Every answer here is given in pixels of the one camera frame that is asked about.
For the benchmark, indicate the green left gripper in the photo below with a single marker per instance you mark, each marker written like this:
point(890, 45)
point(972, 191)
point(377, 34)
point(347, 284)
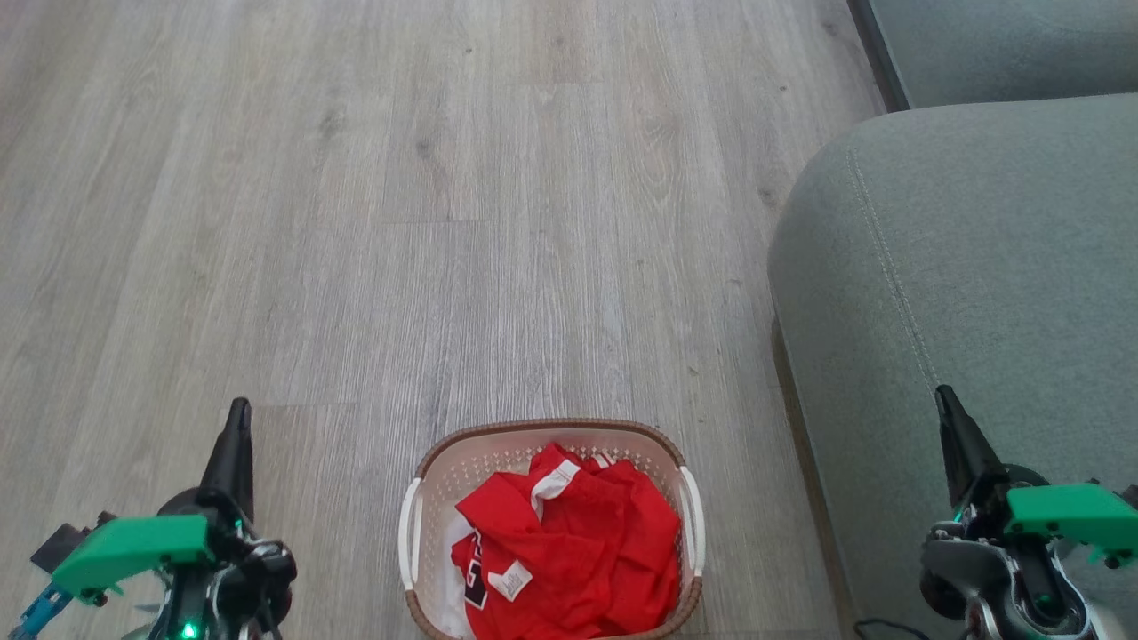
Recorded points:
point(133, 547)

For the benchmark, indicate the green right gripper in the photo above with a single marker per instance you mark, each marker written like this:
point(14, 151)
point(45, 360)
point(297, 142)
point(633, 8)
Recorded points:
point(1067, 514)

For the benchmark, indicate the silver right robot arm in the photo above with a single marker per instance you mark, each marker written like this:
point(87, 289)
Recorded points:
point(1005, 587)

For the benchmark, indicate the grey fabric sofa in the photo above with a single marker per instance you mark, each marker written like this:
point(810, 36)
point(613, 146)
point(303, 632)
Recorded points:
point(978, 249)

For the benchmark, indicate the white plastic laundry basket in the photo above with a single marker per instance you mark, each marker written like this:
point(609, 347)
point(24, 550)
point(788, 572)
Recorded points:
point(427, 498)

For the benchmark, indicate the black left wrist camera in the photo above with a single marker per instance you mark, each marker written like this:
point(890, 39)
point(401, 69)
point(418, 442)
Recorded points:
point(60, 546)

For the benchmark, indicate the blue left camera connector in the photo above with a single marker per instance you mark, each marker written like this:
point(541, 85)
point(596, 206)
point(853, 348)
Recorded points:
point(37, 612)

